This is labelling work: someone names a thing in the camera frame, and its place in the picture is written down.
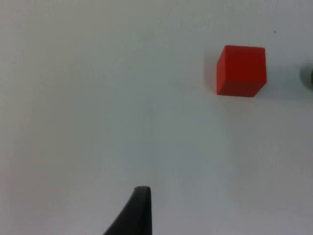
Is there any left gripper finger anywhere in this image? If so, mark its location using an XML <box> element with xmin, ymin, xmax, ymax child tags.
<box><xmin>103</xmin><ymin>186</ymin><xmax>154</xmax><ymax>235</ymax></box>

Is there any red cube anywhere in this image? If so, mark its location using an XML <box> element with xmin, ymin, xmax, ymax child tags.
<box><xmin>216</xmin><ymin>45</ymin><xmax>267</xmax><ymax>98</ymax></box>

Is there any green ball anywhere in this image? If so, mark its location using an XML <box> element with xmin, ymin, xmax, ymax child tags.
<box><xmin>299</xmin><ymin>64</ymin><xmax>313</xmax><ymax>89</ymax></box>

